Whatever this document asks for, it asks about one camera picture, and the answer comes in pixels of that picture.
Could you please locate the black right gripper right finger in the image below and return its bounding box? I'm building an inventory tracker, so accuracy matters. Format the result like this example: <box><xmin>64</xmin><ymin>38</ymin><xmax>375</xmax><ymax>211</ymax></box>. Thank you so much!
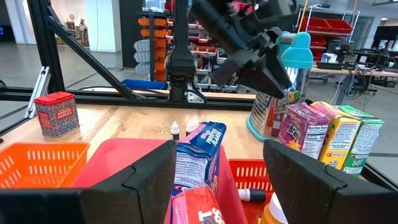
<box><xmin>262</xmin><ymin>139</ymin><xmax>398</xmax><ymax>224</ymax></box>

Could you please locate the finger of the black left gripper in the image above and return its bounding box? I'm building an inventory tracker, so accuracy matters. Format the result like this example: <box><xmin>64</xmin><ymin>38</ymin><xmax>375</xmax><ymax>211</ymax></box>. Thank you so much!
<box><xmin>213</xmin><ymin>57</ymin><xmax>246</xmax><ymax>87</ymax></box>
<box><xmin>241</xmin><ymin>46</ymin><xmax>293</xmax><ymax>100</ymax></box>

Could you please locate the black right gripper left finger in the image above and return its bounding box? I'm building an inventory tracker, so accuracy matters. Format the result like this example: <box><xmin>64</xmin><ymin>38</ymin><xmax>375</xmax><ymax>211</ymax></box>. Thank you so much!
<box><xmin>0</xmin><ymin>139</ymin><xmax>178</xmax><ymax>224</ymax></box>

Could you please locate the orange bottle yellow cap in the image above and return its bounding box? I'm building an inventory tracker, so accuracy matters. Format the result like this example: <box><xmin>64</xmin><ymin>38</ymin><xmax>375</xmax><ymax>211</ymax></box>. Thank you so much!
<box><xmin>260</xmin><ymin>192</ymin><xmax>290</xmax><ymax>224</ymax></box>

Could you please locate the yellow mini cereal box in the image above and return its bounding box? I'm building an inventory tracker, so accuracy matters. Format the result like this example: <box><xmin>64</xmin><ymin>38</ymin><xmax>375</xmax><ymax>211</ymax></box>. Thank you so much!
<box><xmin>310</xmin><ymin>101</ymin><xmax>361</xmax><ymax>170</ymax></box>

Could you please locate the purple raisin bran box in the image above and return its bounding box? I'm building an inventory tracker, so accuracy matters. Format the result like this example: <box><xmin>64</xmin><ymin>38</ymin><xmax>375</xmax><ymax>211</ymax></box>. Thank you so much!
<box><xmin>277</xmin><ymin>102</ymin><xmax>331</xmax><ymax>160</ymax></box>

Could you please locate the green mini cereal box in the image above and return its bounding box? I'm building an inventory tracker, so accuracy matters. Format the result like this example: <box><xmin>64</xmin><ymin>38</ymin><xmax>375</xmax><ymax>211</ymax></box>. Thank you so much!
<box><xmin>334</xmin><ymin>105</ymin><xmax>385</xmax><ymax>178</ymax></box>

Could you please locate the small dark dropper bottle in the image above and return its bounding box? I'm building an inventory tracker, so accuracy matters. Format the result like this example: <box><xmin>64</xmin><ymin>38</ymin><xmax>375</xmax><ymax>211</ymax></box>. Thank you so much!
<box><xmin>238</xmin><ymin>188</ymin><xmax>267</xmax><ymax>203</ymax></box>

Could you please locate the blue frosted flakes box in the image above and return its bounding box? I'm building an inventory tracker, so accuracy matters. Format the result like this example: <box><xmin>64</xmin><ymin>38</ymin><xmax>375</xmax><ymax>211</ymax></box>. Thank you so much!
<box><xmin>173</xmin><ymin>121</ymin><xmax>227</xmax><ymax>195</ymax></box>

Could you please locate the red mini cereal box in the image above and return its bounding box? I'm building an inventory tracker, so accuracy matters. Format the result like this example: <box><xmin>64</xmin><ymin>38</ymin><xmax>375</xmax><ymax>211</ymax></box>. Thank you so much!
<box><xmin>170</xmin><ymin>185</ymin><xmax>226</xmax><ymax>224</ymax></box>

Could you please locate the red lidded paprika tin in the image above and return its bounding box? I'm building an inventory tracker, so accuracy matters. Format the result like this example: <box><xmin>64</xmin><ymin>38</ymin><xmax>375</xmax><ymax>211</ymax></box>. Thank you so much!
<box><xmin>34</xmin><ymin>91</ymin><xmax>80</xmax><ymax>138</ymax></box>

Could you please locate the pink plastic bin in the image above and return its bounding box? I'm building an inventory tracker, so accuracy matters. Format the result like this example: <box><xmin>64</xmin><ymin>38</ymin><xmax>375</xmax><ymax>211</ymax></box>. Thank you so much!
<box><xmin>70</xmin><ymin>138</ymin><xmax>249</xmax><ymax>224</ymax></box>

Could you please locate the small white-capped dropper bottle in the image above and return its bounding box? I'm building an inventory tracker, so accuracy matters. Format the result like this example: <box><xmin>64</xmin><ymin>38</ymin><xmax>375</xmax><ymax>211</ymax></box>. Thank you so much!
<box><xmin>185</xmin><ymin>121</ymin><xmax>198</xmax><ymax>137</ymax></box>
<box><xmin>170</xmin><ymin>121</ymin><xmax>180</xmax><ymax>141</ymax></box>

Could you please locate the orange and grey bin rack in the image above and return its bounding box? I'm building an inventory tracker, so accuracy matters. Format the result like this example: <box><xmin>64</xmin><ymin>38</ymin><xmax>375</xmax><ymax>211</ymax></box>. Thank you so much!
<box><xmin>133</xmin><ymin>17</ymin><xmax>175</xmax><ymax>82</ymax></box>

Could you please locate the shelf with red bins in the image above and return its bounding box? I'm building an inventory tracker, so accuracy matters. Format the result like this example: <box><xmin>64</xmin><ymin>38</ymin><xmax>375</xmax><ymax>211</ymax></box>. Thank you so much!
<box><xmin>298</xmin><ymin>17</ymin><xmax>354</xmax><ymax>62</ymax></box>

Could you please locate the small red slotted basket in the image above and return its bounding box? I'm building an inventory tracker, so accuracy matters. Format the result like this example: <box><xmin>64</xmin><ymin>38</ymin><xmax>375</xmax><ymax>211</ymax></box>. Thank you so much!
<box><xmin>228</xmin><ymin>158</ymin><xmax>276</xmax><ymax>224</ymax></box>

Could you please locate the orange slotted plastic basket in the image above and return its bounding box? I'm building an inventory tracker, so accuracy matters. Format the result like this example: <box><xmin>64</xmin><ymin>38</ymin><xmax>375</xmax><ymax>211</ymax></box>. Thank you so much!
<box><xmin>0</xmin><ymin>142</ymin><xmax>91</xmax><ymax>190</ymax></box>

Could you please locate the wooden workbench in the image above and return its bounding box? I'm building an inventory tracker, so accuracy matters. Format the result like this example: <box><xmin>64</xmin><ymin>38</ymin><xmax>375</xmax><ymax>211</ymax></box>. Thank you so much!
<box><xmin>310</xmin><ymin>63</ymin><xmax>398</xmax><ymax>106</ymax></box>

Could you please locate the steel box grater teal handle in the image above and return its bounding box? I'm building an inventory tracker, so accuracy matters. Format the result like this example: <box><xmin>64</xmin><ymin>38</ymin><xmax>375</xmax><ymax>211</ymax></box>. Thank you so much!
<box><xmin>246</xmin><ymin>30</ymin><xmax>314</xmax><ymax>142</ymax></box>

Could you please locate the yellow hanging cable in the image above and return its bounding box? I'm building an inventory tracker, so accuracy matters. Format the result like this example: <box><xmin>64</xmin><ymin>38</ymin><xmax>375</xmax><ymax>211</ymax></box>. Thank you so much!
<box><xmin>297</xmin><ymin>0</ymin><xmax>309</xmax><ymax>34</ymax></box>

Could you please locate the silver metal bracket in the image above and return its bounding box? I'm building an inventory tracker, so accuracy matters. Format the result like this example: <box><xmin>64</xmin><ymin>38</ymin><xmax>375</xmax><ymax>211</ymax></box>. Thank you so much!
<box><xmin>24</xmin><ymin>66</ymin><xmax>51</xmax><ymax>119</ymax></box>

